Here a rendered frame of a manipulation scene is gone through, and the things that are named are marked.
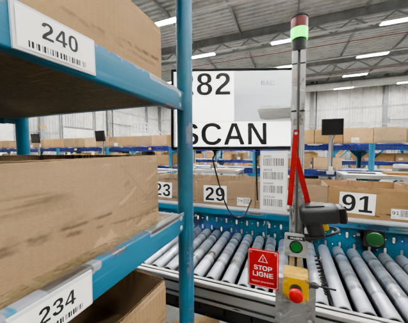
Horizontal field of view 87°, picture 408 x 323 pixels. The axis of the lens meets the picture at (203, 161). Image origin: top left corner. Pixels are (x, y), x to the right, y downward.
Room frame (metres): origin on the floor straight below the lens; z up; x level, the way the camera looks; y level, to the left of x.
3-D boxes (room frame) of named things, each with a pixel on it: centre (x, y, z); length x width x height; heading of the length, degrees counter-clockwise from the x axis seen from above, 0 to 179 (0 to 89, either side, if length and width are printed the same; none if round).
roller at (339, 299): (0.89, -0.54, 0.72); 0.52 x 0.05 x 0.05; 158
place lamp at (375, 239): (1.03, -0.83, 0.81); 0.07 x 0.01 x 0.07; 68
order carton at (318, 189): (1.38, -0.55, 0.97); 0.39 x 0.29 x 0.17; 68
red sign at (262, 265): (0.69, -0.22, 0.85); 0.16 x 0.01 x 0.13; 68
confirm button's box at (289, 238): (0.66, -0.29, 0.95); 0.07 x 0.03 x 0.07; 68
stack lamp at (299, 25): (0.70, -0.30, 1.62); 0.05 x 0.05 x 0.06
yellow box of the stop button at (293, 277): (0.62, -0.31, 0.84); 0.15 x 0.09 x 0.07; 68
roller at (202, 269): (1.08, -0.05, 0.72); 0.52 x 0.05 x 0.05; 158
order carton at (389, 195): (1.23, -0.91, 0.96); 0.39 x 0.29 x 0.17; 68
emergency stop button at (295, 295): (0.60, -0.26, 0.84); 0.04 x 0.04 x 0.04; 68
